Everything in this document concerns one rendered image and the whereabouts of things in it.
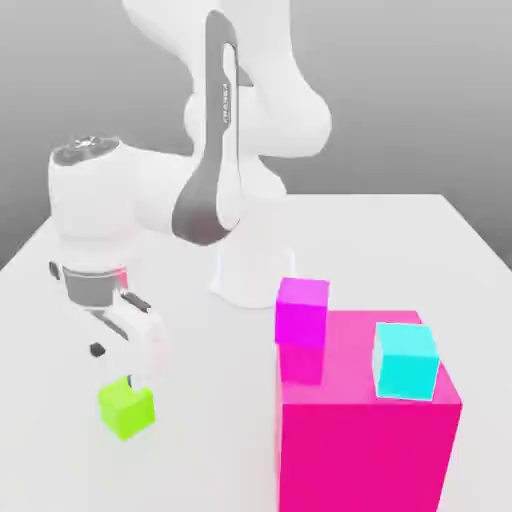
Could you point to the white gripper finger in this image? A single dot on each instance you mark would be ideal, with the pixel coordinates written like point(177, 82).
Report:
point(137, 382)

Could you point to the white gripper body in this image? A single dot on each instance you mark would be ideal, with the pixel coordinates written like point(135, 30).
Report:
point(136, 344)

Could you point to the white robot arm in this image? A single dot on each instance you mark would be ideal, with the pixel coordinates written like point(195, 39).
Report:
point(264, 120)

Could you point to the small magenta cube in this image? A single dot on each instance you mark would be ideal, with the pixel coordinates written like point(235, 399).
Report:
point(300, 320)

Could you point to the small cyan cube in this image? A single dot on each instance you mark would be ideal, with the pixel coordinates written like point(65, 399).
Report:
point(406, 366)

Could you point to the small lime green cube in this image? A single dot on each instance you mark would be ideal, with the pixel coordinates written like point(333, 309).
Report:
point(124, 412)

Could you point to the large pink box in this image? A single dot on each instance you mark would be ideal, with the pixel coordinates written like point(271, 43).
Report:
point(364, 452)

